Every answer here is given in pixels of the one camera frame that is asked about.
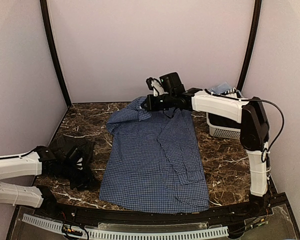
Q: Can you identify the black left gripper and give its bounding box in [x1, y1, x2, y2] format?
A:
[59, 160, 100, 192]

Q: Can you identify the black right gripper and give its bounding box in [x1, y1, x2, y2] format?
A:
[141, 92, 175, 112]

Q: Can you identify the black front rail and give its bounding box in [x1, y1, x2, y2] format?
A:
[17, 194, 288, 227]

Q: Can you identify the blue checkered long sleeve shirt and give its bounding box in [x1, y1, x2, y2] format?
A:
[99, 96, 210, 214]

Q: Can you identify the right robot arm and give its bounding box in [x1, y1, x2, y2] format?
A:
[140, 88, 272, 198]

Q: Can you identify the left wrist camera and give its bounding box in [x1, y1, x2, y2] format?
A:
[65, 146, 83, 162]

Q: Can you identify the folded black striped shirt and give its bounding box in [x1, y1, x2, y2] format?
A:
[48, 134, 95, 168]

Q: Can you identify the left black corner post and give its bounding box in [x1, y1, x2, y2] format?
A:
[39, 0, 72, 108]

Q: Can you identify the right black corner post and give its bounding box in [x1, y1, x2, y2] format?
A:
[236, 0, 262, 92]

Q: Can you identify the black white plaid shirt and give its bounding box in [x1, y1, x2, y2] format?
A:
[221, 87, 242, 99]

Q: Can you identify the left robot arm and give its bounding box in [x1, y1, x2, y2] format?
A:
[0, 143, 98, 218]

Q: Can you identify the black corner post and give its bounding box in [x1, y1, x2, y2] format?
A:
[236, 0, 262, 92]
[39, 0, 72, 108]

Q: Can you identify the white plastic laundry basket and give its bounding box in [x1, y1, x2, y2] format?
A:
[206, 113, 241, 140]

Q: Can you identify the white slotted cable duct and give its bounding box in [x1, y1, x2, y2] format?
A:
[22, 214, 229, 240]

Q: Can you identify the light blue shirt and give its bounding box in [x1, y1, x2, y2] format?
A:
[208, 82, 233, 95]

